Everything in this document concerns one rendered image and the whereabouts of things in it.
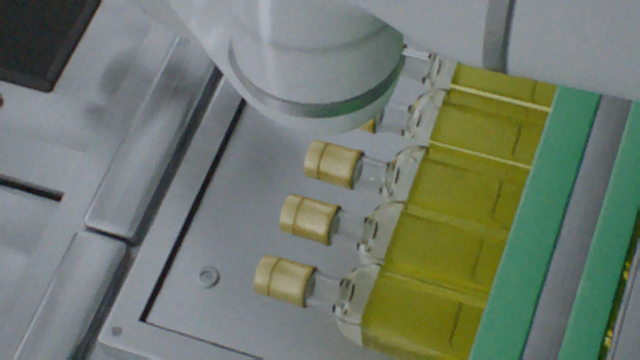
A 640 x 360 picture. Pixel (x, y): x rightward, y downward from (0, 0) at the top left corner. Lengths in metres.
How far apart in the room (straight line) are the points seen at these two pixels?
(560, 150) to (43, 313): 0.53
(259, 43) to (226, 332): 0.54
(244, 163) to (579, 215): 0.44
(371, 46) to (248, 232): 0.56
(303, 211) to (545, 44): 0.47
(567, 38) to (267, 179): 0.67
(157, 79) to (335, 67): 0.67
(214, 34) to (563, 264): 0.30
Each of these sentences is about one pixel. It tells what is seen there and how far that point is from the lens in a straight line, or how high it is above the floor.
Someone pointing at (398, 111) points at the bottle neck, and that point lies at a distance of 1.07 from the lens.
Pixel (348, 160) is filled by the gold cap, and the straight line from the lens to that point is 1.05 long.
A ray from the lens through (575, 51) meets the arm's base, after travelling 0.59.
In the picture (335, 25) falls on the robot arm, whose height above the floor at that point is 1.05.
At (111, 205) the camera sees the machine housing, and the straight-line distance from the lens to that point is 1.23.
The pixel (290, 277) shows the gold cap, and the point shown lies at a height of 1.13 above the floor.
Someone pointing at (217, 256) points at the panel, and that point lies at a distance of 1.18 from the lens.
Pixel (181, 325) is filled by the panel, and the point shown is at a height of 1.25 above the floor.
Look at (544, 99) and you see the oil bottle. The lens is 1.06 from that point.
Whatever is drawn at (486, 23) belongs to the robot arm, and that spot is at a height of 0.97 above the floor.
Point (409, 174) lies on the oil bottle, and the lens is 1.02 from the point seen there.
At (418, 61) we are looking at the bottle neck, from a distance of 1.10.
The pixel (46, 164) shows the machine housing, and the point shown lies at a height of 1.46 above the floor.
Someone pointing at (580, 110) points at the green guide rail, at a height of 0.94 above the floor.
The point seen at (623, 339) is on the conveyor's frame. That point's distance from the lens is 0.83.
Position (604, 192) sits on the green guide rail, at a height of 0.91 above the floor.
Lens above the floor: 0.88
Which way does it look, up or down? 15 degrees up
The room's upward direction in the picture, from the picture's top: 75 degrees counter-clockwise
